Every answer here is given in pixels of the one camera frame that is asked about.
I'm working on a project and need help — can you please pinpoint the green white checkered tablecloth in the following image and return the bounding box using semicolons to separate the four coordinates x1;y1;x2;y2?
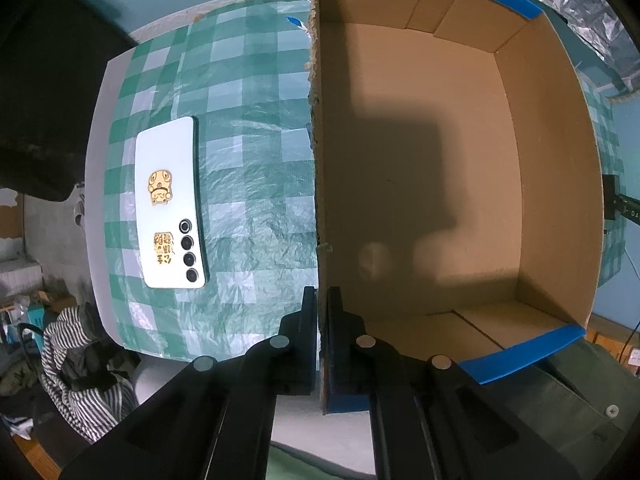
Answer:
102;0;625;363

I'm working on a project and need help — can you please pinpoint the white smartphone with stickers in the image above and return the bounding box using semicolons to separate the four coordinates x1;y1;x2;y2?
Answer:
134;117;207;289

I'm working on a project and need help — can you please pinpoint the striped black white garment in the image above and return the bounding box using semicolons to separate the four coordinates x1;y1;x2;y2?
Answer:
40;304;138;443

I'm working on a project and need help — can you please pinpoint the olive green garment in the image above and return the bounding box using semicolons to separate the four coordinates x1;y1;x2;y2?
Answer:
485;338;639;479

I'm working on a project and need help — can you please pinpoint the brown cardboard box blue trim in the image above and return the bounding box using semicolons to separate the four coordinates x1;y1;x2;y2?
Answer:
310;0;603;384

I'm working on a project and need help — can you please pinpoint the silver foil bag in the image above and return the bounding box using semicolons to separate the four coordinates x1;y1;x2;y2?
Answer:
538;0;639;92

